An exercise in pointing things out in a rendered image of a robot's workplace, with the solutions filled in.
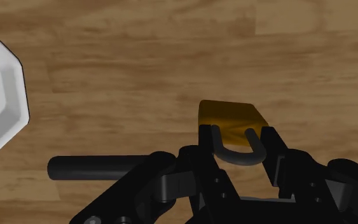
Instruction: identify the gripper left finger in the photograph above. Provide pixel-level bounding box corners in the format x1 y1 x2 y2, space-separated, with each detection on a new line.
69 124 242 224

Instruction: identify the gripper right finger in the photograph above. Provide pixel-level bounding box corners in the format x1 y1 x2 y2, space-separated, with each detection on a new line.
259 126 358 224

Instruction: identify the brass padlock with grey shackle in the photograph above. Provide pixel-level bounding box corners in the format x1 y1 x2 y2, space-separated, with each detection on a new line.
198 99 270 167

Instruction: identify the black cylinder stick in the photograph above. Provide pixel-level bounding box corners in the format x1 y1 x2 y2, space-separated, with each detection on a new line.
46 155 150 181

